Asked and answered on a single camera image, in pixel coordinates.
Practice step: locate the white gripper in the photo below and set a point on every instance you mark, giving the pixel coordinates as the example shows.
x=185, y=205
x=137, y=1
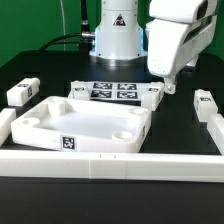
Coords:
x=172, y=45

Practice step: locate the white desk top tray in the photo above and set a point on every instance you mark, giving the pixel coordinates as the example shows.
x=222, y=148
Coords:
x=64, y=124

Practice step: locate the fiducial marker sheet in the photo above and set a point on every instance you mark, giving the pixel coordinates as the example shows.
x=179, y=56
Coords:
x=114, y=91

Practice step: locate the white right fence block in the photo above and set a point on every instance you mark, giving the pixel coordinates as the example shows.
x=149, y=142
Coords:
x=215, y=127

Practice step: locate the white fence block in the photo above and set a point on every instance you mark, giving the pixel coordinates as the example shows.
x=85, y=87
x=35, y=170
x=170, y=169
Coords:
x=7, y=116
x=215, y=127

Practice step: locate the white left fence block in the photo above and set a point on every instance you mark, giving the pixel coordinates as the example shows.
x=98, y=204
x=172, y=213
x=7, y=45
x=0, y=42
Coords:
x=7, y=116

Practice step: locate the white front fence bar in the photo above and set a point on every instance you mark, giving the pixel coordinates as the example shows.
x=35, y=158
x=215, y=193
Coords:
x=130, y=166

